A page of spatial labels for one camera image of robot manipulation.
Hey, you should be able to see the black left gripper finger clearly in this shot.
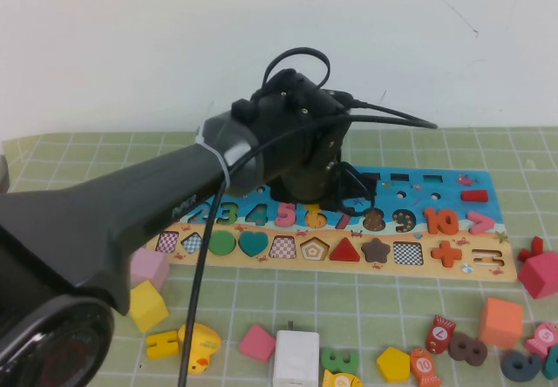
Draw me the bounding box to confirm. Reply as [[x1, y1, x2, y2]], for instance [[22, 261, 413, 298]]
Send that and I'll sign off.
[[330, 162, 378, 219], [270, 181, 306, 205]]

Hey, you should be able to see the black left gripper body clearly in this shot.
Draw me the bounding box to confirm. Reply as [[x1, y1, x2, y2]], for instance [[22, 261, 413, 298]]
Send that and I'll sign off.
[[256, 112, 350, 205]]

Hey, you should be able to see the pink number five piece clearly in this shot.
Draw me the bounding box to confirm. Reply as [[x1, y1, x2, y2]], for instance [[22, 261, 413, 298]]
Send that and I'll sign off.
[[275, 202, 300, 227]]

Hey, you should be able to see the teal heart piece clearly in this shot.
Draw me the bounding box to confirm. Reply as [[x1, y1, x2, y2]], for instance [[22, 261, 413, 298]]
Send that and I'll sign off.
[[237, 231, 270, 258]]

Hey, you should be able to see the red triangle piece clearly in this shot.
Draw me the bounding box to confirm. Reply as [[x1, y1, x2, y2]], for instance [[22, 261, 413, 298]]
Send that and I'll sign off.
[[330, 237, 362, 262]]

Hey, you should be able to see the brown star piece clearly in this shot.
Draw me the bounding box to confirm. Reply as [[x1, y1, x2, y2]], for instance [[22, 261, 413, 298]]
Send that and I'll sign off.
[[360, 237, 392, 265]]

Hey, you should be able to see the green circle piece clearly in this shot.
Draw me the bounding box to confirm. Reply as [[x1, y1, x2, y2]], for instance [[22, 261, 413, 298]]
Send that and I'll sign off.
[[208, 231, 238, 257]]

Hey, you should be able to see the orange number ten piece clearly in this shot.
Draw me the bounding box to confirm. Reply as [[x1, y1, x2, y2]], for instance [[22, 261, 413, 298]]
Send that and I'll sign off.
[[422, 207, 461, 236]]

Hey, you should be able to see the colourful wooden puzzle board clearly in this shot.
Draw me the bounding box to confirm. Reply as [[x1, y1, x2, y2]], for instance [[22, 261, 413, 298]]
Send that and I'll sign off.
[[146, 168, 519, 284]]

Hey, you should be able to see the orange plus piece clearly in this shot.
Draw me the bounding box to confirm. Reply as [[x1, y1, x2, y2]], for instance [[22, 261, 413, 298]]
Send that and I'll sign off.
[[430, 241, 463, 269]]

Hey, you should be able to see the red minus piece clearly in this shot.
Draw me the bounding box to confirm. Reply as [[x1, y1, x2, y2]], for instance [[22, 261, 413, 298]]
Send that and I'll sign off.
[[460, 189, 489, 204]]

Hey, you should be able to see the pink greater-than piece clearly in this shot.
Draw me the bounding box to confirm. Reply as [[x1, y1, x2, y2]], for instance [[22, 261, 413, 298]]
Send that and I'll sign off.
[[466, 212, 497, 236]]

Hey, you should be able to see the pink trapezoid piece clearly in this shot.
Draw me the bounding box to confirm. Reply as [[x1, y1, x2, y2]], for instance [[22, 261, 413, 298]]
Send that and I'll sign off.
[[238, 324, 278, 365]]

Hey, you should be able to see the red fish piece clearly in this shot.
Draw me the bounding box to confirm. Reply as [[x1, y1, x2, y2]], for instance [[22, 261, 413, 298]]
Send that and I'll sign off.
[[425, 315, 458, 356]]

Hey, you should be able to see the green number three piece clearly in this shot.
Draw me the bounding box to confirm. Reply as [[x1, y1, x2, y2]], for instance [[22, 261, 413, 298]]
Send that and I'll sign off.
[[321, 348, 361, 374]]

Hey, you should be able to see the yellow pentagon piece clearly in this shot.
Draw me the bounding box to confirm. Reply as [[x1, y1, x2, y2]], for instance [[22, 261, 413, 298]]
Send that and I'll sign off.
[[377, 346, 413, 384]]

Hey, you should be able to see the brown number eight piece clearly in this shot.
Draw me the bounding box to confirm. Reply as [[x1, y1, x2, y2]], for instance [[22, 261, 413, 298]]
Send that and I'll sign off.
[[447, 332, 488, 367]]

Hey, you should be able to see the red cross-shaped piece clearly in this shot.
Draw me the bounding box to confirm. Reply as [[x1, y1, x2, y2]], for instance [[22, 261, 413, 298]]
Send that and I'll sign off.
[[517, 235, 545, 262]]

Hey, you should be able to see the orange fish piece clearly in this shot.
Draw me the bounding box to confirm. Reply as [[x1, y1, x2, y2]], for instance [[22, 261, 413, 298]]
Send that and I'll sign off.
[[410, 347, 442, 387]]

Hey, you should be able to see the yellow fish piece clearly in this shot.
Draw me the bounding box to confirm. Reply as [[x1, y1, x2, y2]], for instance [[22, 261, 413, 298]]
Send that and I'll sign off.
[[322, 369, 364, 387]]

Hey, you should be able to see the grey number nine piece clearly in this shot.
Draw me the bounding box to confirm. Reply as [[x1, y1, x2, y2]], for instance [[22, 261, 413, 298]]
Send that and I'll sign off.
[[500, 350, 544, 383]]

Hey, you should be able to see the pink fish piece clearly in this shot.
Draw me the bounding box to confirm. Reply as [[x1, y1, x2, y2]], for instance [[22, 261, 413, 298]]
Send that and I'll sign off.
[[525, 322, 558, 359]]

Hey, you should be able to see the teal number piece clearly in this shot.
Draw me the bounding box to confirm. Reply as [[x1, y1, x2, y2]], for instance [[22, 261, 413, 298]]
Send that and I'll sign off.
[[541, 345, 558, 382]]

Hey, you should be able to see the white zip tie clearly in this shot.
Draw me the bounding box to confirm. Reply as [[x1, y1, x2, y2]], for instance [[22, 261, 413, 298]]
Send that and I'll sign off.
[[194, 132, 233, 187]]

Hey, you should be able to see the pink wooden cube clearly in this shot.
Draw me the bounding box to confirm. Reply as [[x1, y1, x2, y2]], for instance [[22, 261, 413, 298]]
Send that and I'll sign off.
[[129, 248, 171, 292]]

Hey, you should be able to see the white charger plug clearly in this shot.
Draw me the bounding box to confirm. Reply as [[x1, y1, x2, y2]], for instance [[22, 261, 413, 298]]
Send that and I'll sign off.
[[273, 320, 322, 387]]

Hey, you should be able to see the yellow rubber duck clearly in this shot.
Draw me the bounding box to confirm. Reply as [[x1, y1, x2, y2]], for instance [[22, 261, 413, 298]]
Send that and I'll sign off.
[[177, 322, 221, 376]]

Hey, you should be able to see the yellow wooden cube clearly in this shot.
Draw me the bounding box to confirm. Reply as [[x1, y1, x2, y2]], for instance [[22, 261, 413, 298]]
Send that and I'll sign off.
[[129, 280, 170, 335]]

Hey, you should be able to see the orange wooden cube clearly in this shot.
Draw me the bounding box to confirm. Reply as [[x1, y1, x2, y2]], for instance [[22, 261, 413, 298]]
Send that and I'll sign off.
[[479, 298, 524, 350]]

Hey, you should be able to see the crimson wooden cube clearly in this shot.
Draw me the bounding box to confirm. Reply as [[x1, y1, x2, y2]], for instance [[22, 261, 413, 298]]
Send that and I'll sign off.
[[517, 250, 558, 301]]

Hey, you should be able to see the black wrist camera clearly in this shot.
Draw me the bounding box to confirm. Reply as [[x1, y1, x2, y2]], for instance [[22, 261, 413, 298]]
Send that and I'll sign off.
[[251, 68, 352, 120]]

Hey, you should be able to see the looped black cable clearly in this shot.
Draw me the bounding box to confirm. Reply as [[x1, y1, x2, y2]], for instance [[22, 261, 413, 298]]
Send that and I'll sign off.
[[262, 46, 331, 94]]

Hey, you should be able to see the long black cable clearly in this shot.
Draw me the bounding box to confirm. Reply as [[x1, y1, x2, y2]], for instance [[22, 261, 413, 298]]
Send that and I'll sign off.
[[177, 92, 439, 387]]

